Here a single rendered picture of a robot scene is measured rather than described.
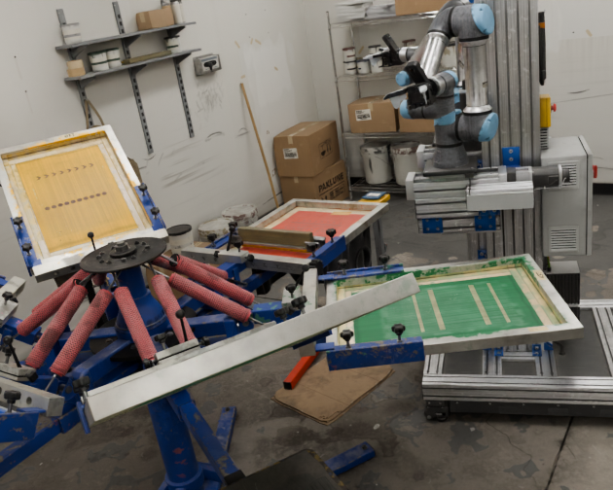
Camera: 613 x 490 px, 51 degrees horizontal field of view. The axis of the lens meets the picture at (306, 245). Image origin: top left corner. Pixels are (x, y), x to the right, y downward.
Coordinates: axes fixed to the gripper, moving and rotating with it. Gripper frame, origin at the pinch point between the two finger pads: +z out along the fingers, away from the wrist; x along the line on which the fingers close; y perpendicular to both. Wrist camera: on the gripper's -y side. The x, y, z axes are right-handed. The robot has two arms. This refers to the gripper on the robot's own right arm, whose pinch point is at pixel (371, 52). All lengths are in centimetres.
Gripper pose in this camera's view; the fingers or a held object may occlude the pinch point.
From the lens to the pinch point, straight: 374.0
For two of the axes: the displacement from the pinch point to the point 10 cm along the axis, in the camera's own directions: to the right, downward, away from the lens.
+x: 6.2, -4.9, 6.2
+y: 2.3, 8.6, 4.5
